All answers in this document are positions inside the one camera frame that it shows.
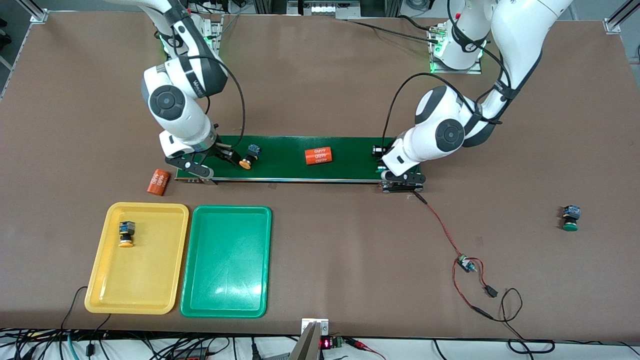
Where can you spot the small speed controller board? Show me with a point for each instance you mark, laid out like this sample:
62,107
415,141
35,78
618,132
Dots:
465,263

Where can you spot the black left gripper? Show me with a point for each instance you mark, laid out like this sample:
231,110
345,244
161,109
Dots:
378,150

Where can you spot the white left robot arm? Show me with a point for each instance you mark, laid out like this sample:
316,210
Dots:
520,30

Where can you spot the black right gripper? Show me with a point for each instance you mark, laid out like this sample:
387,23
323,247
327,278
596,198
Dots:
223,153

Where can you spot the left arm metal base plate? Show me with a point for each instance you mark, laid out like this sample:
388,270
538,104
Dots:
472,71

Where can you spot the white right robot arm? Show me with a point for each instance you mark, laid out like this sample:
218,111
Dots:
170,105

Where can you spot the yellow plastic tray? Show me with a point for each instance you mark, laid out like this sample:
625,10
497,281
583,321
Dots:
150,270

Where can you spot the green push button switch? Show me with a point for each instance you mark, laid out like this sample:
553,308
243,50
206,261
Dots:
570,218

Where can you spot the grey metal camera mount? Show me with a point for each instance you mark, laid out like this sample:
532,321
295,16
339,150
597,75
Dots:
314,340

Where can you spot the white lit box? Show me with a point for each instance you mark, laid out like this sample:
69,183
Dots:
330,9

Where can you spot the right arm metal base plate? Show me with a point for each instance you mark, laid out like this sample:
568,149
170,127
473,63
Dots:
218,30

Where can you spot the red clip lead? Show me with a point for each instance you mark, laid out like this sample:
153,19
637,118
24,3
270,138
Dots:
365,346

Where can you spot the green conveyor belt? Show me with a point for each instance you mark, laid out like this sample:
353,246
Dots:
285,165

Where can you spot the orange 4680 battery cylinder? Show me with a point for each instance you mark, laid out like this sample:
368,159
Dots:
319,156
158,182

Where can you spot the red digit display module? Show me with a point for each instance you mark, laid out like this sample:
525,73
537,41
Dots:
326,343

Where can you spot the green plastic tray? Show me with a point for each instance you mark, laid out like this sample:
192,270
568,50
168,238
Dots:
226,262

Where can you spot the aluminium corner extrusion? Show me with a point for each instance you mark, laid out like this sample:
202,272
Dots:
37,14
617,20

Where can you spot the yellow push button switch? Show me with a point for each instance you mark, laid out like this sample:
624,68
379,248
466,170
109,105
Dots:
250,156
126,235

